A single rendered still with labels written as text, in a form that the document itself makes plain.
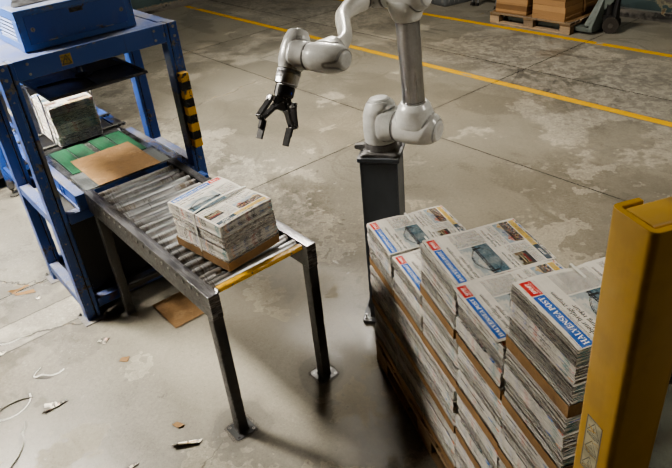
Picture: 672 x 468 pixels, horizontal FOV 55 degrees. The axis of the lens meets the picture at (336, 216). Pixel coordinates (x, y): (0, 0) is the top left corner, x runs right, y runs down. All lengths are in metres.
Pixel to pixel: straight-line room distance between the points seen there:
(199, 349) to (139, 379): 0.34
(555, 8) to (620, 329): 7.70
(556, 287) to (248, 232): 1.41
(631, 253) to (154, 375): 2.91
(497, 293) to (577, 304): 0.42
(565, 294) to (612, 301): 0.68
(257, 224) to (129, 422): 1.22
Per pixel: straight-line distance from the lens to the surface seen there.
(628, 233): 0.98
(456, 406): 2.47
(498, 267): 2.19
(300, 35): 2.41
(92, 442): 3.38
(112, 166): 3.96
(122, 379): 3.63
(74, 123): 4.42
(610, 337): 1.10
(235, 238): 2.68
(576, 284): 1.78
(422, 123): 2.89
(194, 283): 2.73
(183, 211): 2.81
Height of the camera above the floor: 2.34
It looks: 31 degrees down
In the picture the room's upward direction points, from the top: 6 degrees counter-clockwise
